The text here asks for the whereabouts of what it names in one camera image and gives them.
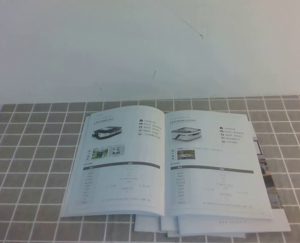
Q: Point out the white product catalogue book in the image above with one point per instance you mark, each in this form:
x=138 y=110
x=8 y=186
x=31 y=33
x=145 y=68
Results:
x=145 y=157

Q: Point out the grey white-checked tablecloth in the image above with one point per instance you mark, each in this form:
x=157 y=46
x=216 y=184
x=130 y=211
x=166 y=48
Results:
x=31 y=157

